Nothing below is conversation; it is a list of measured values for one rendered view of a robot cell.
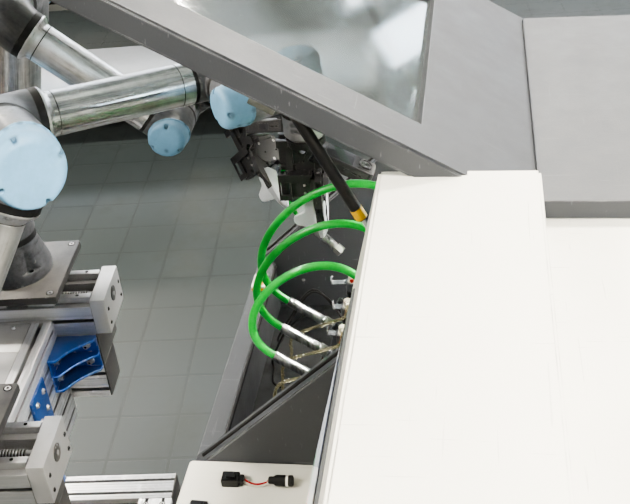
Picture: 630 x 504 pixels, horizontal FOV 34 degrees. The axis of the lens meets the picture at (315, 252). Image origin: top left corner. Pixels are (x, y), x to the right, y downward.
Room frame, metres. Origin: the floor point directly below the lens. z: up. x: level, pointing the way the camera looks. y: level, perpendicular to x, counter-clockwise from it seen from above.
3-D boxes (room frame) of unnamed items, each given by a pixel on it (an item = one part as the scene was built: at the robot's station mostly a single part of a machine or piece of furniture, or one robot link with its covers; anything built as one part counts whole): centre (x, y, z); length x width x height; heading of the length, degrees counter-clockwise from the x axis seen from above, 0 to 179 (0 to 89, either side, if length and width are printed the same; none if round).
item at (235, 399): (1.65, 0.17, 0.87); 0.62 x 0.04 x 0.16; 169
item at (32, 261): (1.89, 0.65, 1.09); 0.15 x 0.15 x 0.10
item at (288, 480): (1.23, 0.13, 0.99); 0.12 x 0.02 x 0.02; 80
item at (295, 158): (1.62, 0.00, 1.37); 0.09 x 0.08 x 0.12; 79
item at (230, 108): (1.59, 0.09, 1.53); 0.11 x 0.11 x 0.08; 28
